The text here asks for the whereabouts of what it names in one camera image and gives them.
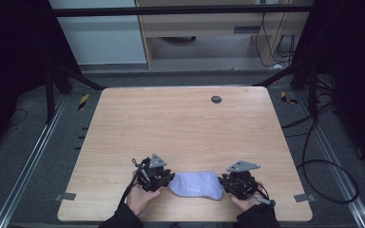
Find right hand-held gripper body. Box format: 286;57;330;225
223;160;262;200

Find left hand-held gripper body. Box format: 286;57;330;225
132;153;172;193

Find pale lavender sock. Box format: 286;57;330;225
168;170;225;201

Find person's right hand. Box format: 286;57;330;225
228;180;264;213

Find person's left hand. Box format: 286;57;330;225
125;170;165;218

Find grey tape strip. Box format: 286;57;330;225
293;193;317;203
53;192;77;202

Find yellow black striped tape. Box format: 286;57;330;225
279;90;299;105
77;93;90;111

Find black metal stand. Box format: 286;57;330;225
43;58;106;125
254;58;320;122

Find white cabinet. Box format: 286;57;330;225
48;0;147;67

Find light wooden desk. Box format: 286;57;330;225
134;0;316;69

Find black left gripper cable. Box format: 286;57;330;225
118;158;144;208

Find black cable with grey plug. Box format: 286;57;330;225
248;183;277;208

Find long black floor cable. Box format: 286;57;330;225
280;104;360;205

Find aluminium floor rail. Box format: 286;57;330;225
294;90;365;228
0;94;68;228

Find black cables under desk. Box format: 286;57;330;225
254;11;297;68

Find thin black floor cable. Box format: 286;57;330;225
5;108;29;129

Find black horizontal frame bar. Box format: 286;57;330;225
50;4;316;18

